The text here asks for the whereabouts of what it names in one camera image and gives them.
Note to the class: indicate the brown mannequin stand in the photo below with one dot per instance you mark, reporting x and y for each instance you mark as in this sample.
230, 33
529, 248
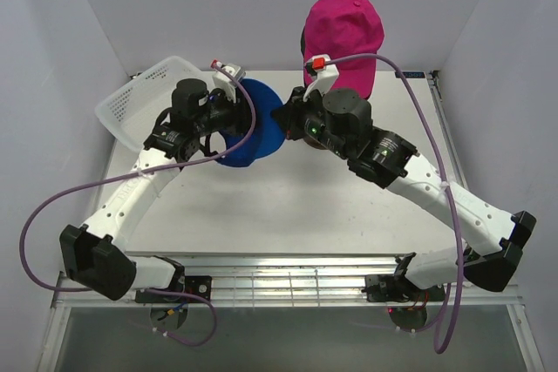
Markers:
314, 144

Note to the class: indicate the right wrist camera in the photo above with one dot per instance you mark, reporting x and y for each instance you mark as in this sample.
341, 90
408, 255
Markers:
323, 75

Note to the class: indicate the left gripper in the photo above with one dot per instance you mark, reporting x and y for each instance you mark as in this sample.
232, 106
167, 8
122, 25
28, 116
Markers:
241, 112

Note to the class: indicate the blue cap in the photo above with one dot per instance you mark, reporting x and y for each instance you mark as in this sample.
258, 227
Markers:
267, 137

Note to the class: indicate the aluminium rail frame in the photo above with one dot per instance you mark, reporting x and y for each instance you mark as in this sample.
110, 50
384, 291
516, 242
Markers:
288, 242

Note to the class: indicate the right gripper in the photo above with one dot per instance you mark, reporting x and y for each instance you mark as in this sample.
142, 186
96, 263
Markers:
289, 115

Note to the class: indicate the blue logo sticker right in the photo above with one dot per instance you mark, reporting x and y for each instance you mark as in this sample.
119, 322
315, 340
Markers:
414, 74

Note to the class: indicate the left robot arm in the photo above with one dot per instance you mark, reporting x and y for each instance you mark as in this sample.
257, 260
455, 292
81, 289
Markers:
94, 253

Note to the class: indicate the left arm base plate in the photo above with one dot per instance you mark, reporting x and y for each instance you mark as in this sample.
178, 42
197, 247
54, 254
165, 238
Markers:
199, 285

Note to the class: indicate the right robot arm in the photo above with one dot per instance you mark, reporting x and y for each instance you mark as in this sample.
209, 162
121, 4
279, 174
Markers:
341, 122

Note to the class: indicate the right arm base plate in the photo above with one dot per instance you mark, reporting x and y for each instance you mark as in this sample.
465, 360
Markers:
397, 288

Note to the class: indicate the white plastic basket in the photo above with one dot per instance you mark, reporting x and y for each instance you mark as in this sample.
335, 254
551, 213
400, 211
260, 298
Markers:
130, 112

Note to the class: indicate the pink cap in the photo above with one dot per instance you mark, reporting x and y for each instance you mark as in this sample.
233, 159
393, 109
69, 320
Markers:
341, 28

